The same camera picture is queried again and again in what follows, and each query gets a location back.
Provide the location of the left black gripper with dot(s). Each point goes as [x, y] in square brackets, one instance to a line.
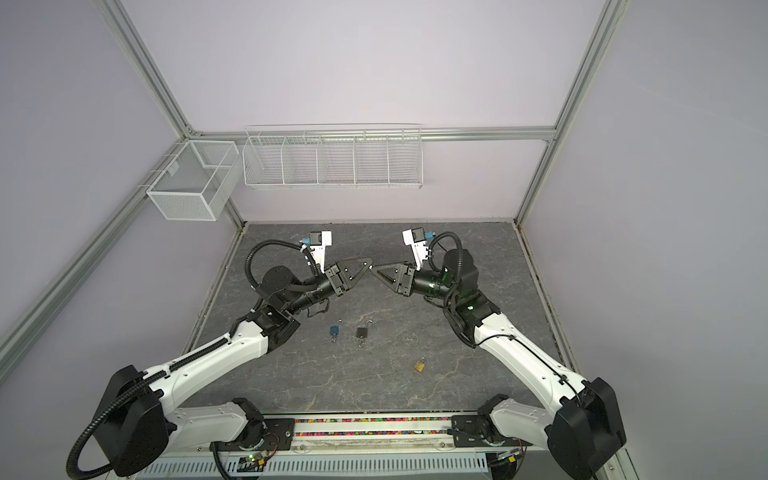
[339, 277]

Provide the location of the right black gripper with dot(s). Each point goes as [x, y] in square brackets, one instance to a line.
[404, 286]

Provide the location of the blue padlock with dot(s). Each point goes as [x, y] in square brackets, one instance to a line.
[334, 331]

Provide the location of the dark grey padlock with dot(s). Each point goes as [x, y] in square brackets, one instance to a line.
[362, 333]

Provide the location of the brass padlock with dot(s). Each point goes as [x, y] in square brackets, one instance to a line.
[419, 365]

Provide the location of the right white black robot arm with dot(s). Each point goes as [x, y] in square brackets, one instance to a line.
[450, 279]

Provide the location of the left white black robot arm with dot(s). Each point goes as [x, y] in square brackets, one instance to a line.
[141, 415]

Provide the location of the white mesh box basket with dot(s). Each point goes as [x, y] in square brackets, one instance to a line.
[198, 181]

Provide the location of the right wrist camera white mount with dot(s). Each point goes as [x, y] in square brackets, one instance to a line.
[417, 239]

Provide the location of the white wire shelf basket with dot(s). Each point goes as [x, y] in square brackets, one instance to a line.
[384, 155]

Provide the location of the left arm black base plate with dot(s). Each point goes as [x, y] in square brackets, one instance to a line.
[272, 434]

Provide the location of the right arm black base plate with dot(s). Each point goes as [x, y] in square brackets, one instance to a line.
[474, 431]

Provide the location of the white vented cable duct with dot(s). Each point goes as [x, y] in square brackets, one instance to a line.
[320, 466]

